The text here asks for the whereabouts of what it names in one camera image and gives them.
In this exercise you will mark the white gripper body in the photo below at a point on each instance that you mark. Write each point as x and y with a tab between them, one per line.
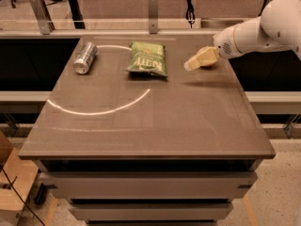
224	45

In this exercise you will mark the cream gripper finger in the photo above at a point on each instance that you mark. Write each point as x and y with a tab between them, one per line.
207	52
193	63

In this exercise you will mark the orange fruit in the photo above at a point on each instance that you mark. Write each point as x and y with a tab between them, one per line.
208	62

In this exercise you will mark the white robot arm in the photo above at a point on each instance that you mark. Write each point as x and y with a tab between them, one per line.
277	29

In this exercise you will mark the silver redbull can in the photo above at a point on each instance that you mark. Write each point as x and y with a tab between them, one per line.
84	59

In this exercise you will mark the green chip bag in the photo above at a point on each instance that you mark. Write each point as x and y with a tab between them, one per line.
148	58

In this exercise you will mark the grey drawer cabinet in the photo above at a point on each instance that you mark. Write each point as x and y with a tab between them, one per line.
113	121

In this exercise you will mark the upper cabinet drawer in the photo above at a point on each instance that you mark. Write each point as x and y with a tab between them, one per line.
149	186

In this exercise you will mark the cabinet drawer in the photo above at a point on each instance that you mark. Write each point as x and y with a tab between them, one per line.
149	186
151	211

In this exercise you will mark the black table leg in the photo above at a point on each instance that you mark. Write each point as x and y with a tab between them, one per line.
76	15

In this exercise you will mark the lower cabinet drawer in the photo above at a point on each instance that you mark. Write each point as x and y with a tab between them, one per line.
151	211

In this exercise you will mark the wooden box at left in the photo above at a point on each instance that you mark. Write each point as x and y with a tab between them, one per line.
22	174

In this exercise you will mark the middle metal rail bracket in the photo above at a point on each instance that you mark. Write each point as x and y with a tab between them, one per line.
153	16

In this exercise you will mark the left metal rail bracket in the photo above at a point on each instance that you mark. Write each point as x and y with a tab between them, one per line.
42	15

